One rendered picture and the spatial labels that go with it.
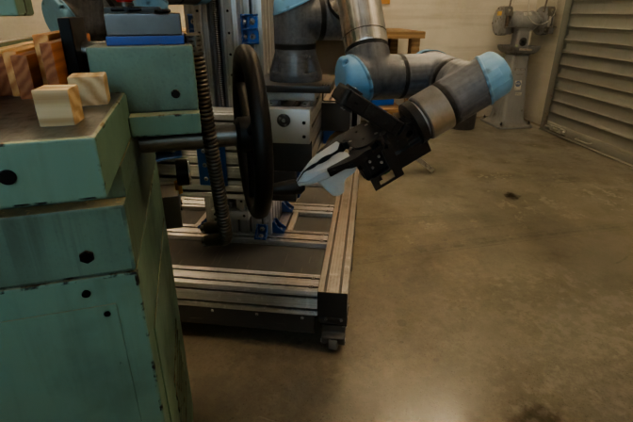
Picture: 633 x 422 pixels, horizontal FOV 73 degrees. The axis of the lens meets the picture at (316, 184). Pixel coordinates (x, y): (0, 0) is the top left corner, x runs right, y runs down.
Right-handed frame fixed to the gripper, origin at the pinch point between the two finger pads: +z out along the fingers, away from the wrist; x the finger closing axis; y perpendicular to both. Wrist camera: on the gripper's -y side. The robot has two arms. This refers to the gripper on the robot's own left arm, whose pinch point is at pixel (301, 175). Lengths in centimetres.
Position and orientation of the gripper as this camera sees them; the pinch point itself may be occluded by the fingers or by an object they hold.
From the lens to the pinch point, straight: 65.9
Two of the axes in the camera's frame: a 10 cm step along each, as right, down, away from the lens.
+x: -2.7, -4.4, 8.6
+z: -8.6, 5.1, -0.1
